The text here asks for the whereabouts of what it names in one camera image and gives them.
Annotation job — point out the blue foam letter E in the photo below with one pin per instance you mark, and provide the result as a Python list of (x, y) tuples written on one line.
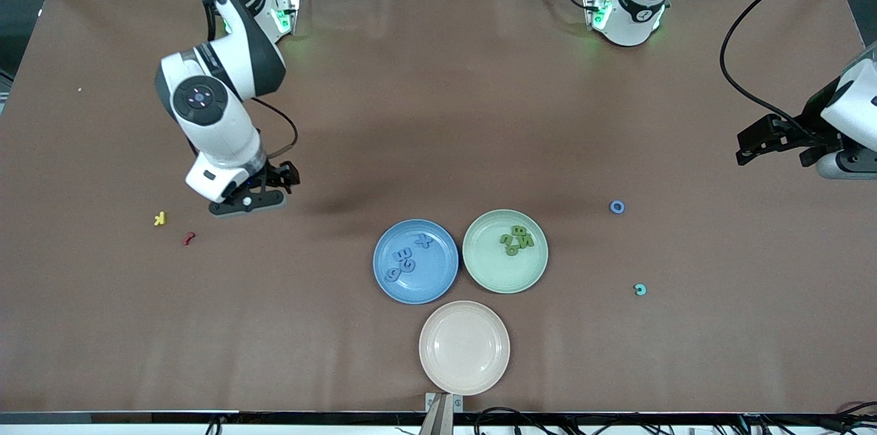
[(392, 275), (403, 255)]

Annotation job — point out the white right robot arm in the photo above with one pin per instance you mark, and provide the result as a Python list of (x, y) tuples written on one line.
[(226, 72)]

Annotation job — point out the green foam letter B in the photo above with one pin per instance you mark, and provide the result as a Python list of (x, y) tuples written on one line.
[(519, 231)]

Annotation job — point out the blue plate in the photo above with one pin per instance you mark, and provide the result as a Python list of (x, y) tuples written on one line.
[(428, 281)]

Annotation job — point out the beige plate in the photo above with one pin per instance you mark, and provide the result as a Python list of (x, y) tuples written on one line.
[(464, 347)]

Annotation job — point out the yellow foam letter k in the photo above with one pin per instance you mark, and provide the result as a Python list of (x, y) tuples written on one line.
[(159, 218)]

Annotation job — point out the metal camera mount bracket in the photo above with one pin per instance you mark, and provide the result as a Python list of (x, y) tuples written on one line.
[(442, 418)]

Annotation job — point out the green foam letter P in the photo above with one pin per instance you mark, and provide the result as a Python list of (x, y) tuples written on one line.
[(512, 251)]

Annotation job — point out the blue foam letter g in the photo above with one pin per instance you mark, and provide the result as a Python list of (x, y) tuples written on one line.
[(409, 266)]

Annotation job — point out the red foam letter I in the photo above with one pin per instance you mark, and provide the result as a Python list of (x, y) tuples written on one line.
[(188, 238)]

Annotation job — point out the blue foam letter O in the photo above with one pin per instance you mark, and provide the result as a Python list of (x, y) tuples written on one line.
[(612, 207)]

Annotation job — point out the blue foam plus sign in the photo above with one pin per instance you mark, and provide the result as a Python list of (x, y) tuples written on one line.
[(425, 240)]

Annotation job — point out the green foam letter n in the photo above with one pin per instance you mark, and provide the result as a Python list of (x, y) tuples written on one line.
[(526, 241), (505, 239)]

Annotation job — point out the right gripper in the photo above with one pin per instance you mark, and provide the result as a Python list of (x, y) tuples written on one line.
[(277, 175)]

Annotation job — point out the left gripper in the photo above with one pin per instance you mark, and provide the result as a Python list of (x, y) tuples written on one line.
[(810, 135)]

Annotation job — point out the green plate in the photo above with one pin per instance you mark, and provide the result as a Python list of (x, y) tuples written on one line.
[(493, 274)]

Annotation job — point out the cyan foam letter C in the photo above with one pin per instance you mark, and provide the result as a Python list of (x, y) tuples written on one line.
[(643, 286)]

